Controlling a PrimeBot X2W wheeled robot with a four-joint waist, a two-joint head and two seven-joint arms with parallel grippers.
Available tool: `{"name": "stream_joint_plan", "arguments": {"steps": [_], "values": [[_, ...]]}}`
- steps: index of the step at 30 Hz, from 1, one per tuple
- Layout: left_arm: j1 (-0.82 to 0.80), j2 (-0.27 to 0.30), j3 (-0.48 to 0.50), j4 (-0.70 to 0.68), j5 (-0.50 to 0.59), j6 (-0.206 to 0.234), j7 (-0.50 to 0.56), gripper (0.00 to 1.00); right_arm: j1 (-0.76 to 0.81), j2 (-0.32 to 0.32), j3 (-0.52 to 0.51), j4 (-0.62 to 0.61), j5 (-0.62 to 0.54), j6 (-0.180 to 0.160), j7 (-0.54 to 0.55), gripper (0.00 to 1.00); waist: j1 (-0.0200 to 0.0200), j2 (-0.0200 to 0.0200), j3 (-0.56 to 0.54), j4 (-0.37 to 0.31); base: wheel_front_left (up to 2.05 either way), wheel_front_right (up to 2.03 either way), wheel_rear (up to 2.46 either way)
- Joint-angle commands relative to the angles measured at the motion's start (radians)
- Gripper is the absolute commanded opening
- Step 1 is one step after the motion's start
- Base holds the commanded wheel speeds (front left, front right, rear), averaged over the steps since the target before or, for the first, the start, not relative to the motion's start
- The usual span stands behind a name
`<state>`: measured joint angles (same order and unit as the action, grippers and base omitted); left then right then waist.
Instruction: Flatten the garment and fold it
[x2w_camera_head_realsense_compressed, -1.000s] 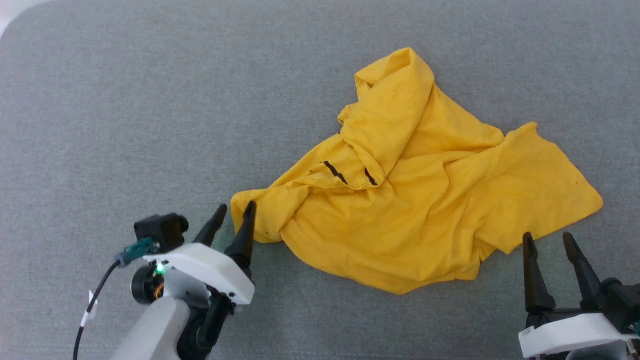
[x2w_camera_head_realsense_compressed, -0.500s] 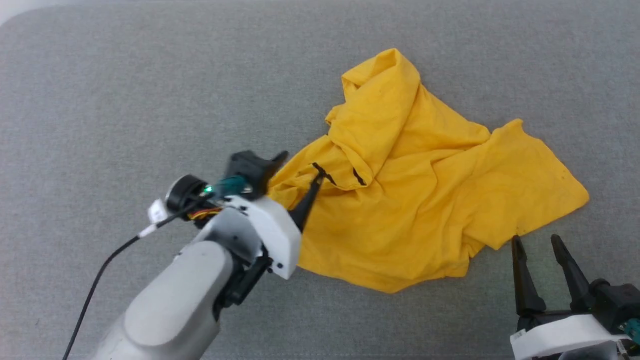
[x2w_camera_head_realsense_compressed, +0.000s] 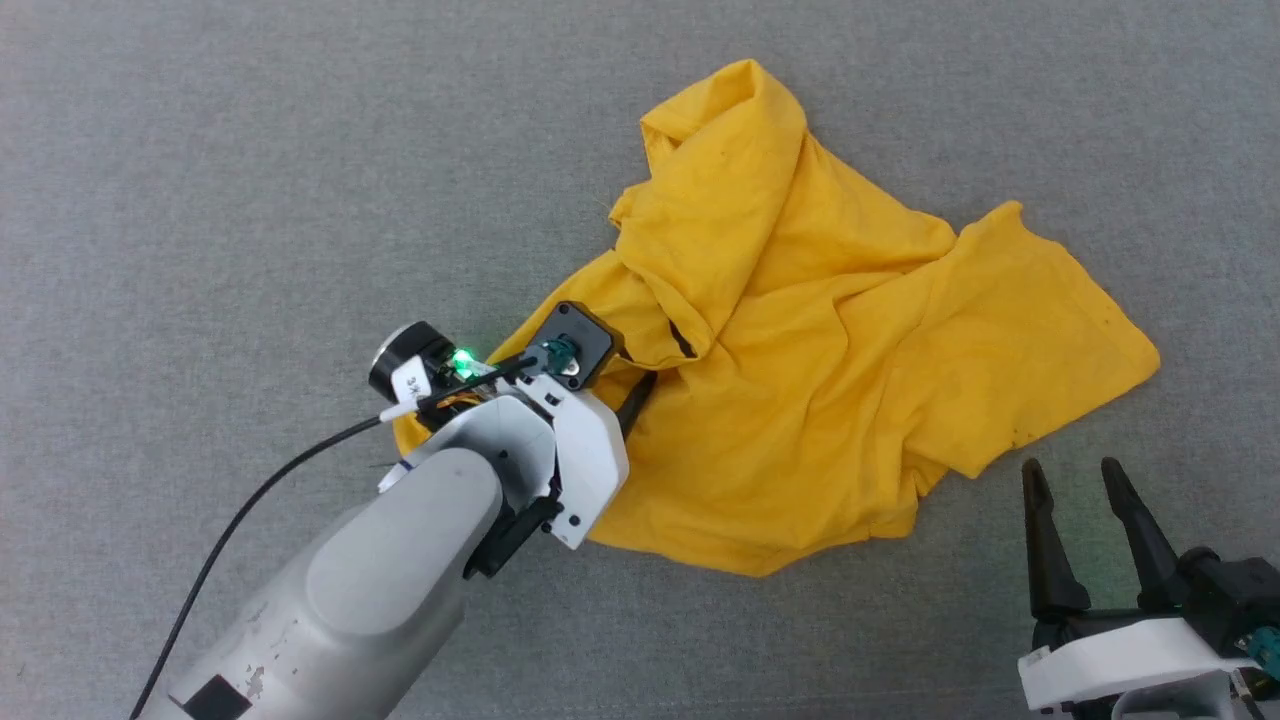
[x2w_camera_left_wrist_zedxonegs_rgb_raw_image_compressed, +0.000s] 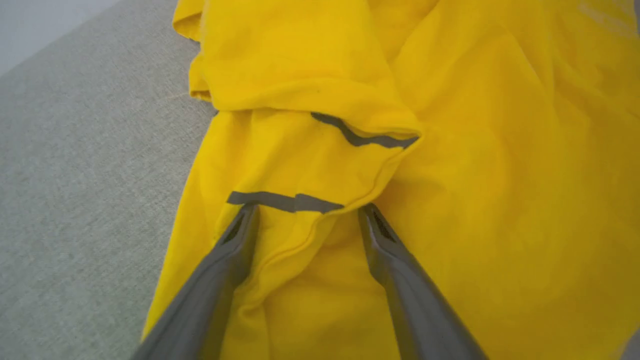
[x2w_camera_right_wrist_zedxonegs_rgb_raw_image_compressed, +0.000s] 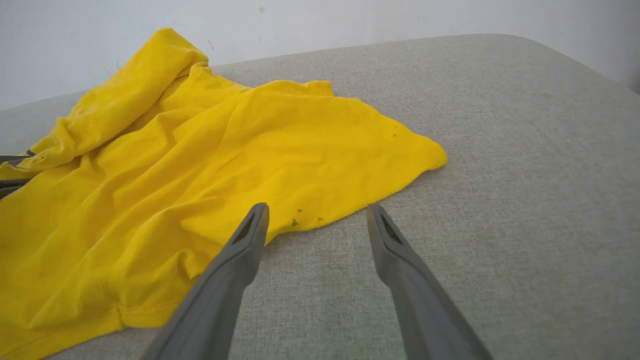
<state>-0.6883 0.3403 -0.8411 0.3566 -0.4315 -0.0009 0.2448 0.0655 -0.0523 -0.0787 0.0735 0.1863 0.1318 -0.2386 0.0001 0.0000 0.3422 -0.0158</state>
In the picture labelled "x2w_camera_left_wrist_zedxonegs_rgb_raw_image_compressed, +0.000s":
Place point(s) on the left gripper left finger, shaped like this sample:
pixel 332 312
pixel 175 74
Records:
pixel 210 305

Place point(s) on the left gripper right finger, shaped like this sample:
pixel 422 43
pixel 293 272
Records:
pixel 420 310

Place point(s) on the yellow printed T-shirt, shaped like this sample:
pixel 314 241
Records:
pixel 475 175

